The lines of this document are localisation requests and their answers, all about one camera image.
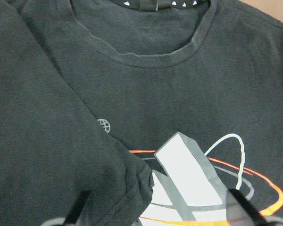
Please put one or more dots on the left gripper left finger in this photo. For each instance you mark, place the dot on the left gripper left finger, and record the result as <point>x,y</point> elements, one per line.
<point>77,208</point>

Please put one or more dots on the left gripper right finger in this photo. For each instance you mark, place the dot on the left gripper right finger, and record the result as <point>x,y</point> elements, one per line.
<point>240,212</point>

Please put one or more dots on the black t-shirt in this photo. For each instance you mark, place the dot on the black t-shirt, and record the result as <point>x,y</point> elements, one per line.
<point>152,108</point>

